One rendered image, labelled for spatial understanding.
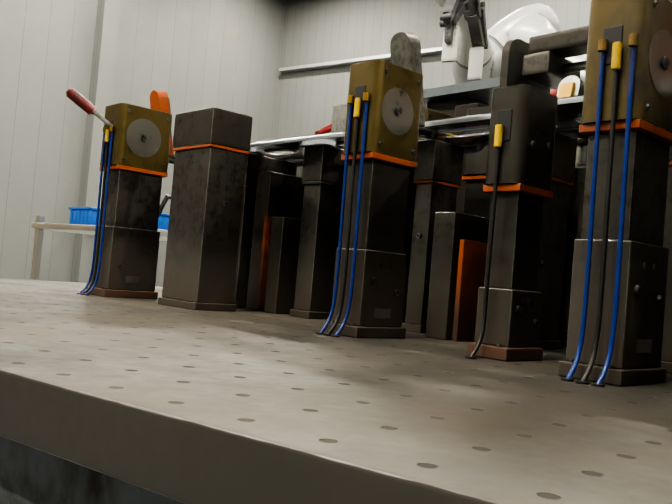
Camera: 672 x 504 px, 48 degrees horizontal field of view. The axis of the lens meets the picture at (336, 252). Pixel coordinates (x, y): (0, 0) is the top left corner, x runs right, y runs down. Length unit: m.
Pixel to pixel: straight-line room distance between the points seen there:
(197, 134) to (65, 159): 11.31
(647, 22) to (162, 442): 0.54
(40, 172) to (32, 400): 11.87
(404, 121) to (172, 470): 0.68
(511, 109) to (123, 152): 0.83
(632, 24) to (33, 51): 11.94
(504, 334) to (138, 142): 0.88
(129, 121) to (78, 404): 1.07
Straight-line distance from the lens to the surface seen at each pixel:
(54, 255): 12.45
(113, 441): 0.41
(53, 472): 0.53
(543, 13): 2.19
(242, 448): 0.34
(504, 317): 0.80
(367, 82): 0.96
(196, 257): 1.23
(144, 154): 1.47
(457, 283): 1.01
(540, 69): 1.26
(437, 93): 1.53
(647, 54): 0.72
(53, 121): 12.49
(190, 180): 1.27
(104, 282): 1.45
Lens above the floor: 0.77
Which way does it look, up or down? 2 degrees up
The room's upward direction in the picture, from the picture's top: 5 degrees clockwise
